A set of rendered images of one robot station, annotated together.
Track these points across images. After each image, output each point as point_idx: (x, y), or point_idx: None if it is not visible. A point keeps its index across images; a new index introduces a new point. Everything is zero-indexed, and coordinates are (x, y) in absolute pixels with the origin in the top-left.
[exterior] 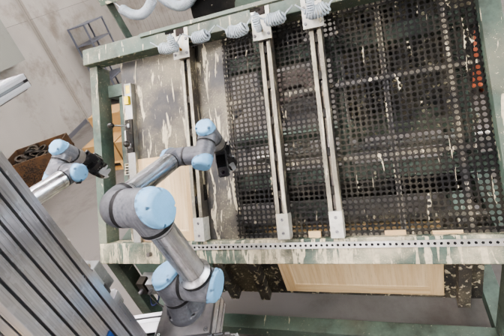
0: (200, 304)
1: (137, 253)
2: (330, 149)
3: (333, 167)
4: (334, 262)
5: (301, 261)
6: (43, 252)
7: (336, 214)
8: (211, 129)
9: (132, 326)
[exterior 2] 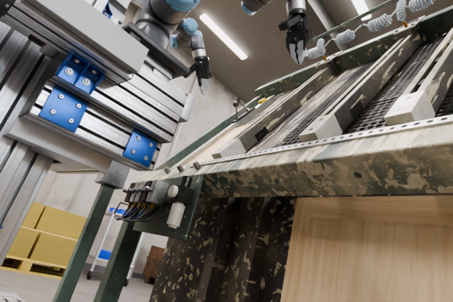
0: (154, 39)
1: (160, 174)
2: (442, 54)
3: (437, 63)
4: (368, 151)
5: (311, 157)
6: None
7: (412, 94)
8: None
9: (100, 8)
